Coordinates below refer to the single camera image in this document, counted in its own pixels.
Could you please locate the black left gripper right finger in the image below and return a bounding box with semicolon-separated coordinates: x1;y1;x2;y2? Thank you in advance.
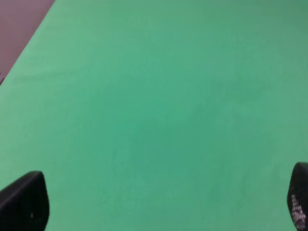
287;162;308;231

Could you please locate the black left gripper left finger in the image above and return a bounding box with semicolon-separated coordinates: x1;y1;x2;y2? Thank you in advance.
0;171;50;231

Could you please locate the green tablecloth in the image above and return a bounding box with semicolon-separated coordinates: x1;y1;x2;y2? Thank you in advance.
0;0;308;231

